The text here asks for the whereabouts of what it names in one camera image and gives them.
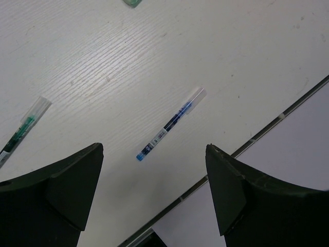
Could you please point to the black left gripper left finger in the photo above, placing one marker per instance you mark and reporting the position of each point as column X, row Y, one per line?
column 50, row 206

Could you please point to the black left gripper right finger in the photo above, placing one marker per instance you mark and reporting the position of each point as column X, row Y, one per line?
column 256, row 209

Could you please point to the blue ink pen refill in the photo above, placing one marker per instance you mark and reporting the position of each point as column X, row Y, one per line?
column 191, row 103

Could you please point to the green transparent plastic case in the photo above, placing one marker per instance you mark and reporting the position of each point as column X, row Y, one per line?
column 132, row 3

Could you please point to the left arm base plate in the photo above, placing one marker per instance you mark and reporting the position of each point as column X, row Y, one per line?
column 149, row 239

